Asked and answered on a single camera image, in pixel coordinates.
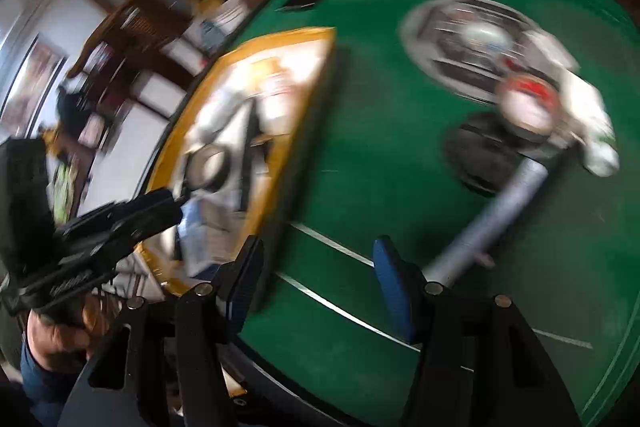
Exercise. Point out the black jacket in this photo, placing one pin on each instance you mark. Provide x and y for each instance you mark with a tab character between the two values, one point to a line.
75	107

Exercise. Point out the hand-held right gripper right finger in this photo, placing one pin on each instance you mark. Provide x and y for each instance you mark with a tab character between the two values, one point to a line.
395	287

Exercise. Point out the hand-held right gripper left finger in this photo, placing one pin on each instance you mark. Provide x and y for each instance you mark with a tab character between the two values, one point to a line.
240	277

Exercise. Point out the person's left forearm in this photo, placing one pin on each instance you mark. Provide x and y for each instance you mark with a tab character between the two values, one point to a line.
45	387

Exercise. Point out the wooden chair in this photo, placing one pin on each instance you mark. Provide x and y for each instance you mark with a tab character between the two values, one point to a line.
125	27

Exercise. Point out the black pouch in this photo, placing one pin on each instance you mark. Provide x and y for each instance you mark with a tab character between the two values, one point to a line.
475	152

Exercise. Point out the yellow box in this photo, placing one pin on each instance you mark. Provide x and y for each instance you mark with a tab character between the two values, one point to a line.
285	36

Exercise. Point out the plain white box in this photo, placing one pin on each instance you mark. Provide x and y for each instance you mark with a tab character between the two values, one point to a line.
550	52

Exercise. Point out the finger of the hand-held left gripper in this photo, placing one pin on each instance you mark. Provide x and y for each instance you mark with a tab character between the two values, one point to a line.
125	217
100	257

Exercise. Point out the person's left hand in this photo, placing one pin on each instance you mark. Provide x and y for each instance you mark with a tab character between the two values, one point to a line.
50	347

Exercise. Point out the white tube black cap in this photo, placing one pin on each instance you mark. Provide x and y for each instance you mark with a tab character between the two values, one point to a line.
480	232

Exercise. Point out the mahjong table control panel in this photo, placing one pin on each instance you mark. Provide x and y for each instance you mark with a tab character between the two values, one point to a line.
450	37

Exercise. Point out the white bottle green label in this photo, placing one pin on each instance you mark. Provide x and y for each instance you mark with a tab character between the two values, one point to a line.
595	122

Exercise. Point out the framed wall picture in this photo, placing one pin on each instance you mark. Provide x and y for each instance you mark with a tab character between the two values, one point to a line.
32	77

